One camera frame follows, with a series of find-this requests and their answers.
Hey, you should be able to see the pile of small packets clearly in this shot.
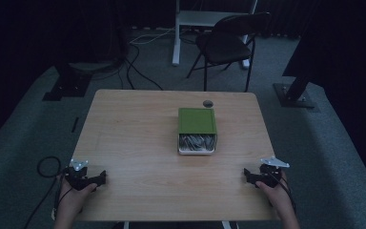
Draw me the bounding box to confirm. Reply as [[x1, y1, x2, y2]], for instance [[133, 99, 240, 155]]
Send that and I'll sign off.
[[179, 134, 216, 151]]

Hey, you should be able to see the black floor cable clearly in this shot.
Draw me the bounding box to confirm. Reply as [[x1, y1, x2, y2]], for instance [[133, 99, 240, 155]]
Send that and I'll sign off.
[[124, 43, 164, 92]]

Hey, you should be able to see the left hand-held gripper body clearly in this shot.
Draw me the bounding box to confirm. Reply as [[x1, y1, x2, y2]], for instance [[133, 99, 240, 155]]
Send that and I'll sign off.
[[64, 157, 100, 192]]

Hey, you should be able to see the white drawer tray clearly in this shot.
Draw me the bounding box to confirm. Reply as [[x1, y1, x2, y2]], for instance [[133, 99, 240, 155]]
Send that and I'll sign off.
[[177, 133, 218, 156]]

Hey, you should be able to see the green box sleeve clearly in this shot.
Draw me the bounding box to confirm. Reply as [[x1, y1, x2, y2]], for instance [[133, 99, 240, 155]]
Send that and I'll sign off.
[[177, 107, 218, 135]]

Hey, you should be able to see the person's left hand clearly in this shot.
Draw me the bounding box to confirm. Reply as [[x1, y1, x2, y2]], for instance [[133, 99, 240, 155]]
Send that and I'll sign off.
[[56, 176, 98, 221]]

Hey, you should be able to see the black folding chair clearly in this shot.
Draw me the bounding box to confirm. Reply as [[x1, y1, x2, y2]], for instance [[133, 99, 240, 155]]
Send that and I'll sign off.
[[185, 11, 273, 94]]

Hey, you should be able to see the white floor cable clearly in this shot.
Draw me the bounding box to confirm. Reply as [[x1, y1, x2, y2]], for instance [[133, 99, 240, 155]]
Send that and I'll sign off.
[[129, 27, 176, 46]]

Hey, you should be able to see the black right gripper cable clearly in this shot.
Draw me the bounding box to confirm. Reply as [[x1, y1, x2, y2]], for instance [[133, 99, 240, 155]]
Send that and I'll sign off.
[[266, 166, 297, 214]]

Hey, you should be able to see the black stand base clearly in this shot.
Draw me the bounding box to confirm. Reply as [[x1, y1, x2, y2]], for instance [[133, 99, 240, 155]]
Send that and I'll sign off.
[[273, 73, 317, 111], [42, 61, 93, 102]]

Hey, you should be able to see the person's right hand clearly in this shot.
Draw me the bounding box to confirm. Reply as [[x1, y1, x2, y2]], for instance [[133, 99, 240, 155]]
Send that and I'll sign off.
[[254, 171, 295, 218]]

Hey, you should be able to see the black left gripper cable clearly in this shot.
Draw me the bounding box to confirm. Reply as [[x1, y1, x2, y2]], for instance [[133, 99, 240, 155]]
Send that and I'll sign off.
[[23, 156, 74, 229]]

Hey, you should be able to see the white desk frame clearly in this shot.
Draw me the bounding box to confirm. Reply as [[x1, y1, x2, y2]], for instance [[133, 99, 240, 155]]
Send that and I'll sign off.
[[171, 0, 259, 70]]

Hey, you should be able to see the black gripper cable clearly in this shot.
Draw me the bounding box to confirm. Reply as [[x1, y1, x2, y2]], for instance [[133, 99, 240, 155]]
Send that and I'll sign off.
[[266, 166, 297, 214], [23, 156, 74, 229]]

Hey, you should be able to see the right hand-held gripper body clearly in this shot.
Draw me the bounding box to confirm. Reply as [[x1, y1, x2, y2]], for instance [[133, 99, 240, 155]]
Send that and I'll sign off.
[[256, 156, 291, 189]]

